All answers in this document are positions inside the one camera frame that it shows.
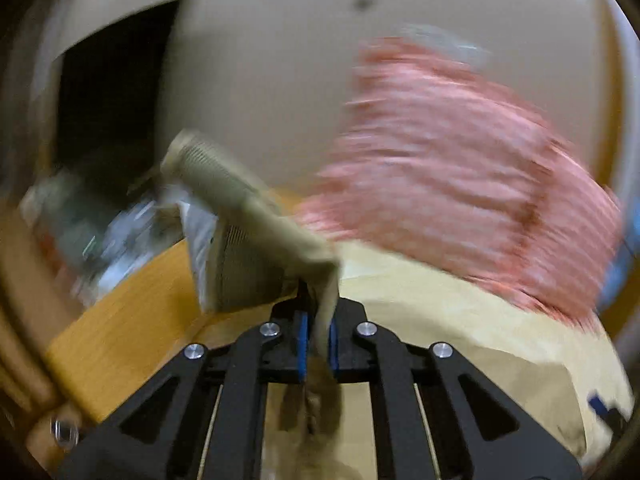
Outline pink polka dot pillow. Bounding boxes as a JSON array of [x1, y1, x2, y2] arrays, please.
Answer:
[[297, 38, 558, 280], [470, 141, 623, 330]]

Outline white wall socket plate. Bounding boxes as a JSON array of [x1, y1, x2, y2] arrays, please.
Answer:
[[399, 24, 491, 68]]

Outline front pink polka dot pillow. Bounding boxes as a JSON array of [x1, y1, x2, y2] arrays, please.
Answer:
[[297, 38, 558, 280]]

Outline rear pink polka dot pillow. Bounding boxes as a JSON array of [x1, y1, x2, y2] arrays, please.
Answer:
[[470, 141, 623, 330]]

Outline glass top side table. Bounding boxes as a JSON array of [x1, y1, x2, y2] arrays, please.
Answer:
[[18, 170, 182, 308]]

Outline orange cream patterned bedspread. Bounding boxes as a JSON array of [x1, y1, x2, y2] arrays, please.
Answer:
[[44, 240, 271, 422]]

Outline khaki pants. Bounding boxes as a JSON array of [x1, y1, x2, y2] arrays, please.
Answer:
[[162, 131, 634, 479]]

